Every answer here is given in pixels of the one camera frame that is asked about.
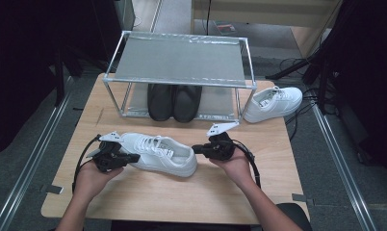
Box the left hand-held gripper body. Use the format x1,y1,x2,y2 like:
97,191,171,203
87,130,132,173

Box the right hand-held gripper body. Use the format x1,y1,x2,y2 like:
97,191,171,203
206,121,241,162

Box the white sneaker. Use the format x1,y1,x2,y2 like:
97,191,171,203
118,132,198,178
243,85,304,124

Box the black slipper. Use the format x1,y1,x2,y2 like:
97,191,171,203
146,84,175,122
172,85,203,123

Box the metal shoe rack grey shelves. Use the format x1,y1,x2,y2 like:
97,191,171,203
102,30,258,123

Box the person's right hand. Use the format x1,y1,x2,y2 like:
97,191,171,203
208,148,256,192

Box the person's left hand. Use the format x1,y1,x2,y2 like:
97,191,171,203
71,159,125,199

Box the grey tape strip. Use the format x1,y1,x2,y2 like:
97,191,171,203
39,184,65,195
291,192,315,207

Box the person's dark clothing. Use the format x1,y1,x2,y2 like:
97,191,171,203
111,220,252,231

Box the black stand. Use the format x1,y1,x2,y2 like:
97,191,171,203
53,47,66,108
265,47,335,114

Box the person's right leg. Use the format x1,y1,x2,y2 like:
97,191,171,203
276,202,313,231

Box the red book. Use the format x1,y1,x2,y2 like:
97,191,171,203
215,21,237,36

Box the dark curtain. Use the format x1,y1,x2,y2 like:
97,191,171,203
310,0,387,176
0,0,119,160

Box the light wooden cabinet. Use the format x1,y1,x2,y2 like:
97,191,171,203
191,0,343,60

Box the left hand-held gripper black cable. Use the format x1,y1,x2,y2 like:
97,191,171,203
71,134,102,194

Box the hand-held gripper black cable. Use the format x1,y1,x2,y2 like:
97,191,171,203
71,134,102,194
231,139,262,190

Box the right hand-held gripper black cable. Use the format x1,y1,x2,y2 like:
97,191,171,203
231,139,262,190

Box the black floor cables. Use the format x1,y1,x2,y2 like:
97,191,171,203
278,57,341,142

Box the metal floor rail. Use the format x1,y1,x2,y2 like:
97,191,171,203
0,76,74,231
148,0,164,33
311,105,377,231

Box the thin black hanging cable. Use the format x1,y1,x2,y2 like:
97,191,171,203
206,0,213,36

